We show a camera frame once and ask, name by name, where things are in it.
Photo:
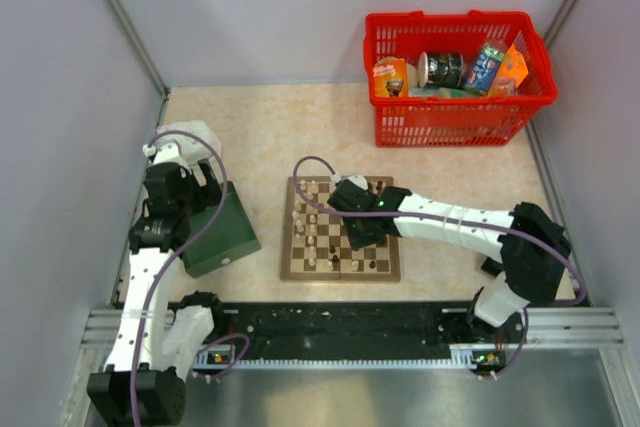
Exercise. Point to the red plastic basket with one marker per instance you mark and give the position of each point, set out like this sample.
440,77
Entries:
439,116

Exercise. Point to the green plastic tray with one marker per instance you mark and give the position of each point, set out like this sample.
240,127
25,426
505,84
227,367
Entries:
228,240

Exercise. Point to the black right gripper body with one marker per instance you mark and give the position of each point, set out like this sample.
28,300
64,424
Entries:
359,237

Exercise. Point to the black cup noodle container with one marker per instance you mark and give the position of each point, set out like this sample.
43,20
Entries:
440,69

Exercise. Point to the blue snack bag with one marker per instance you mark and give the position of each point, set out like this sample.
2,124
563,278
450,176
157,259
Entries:
483,68

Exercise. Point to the orange razor package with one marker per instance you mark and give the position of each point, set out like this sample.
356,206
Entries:
390,78

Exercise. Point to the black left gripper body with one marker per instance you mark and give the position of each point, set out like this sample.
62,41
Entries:
198,199

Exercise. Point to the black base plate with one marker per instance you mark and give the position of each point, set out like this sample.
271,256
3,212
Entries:
356,331

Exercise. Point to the orange snack package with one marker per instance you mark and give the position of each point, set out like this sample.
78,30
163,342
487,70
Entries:
510,75

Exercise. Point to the wooden chess board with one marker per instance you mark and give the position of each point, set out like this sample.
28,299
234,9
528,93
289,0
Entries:
315,246

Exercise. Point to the black plastic tray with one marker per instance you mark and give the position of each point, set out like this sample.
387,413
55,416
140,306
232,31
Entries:
491,267

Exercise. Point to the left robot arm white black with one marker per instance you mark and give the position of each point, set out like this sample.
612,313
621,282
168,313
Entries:
143,381

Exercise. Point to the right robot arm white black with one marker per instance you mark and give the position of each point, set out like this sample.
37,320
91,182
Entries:
524,250

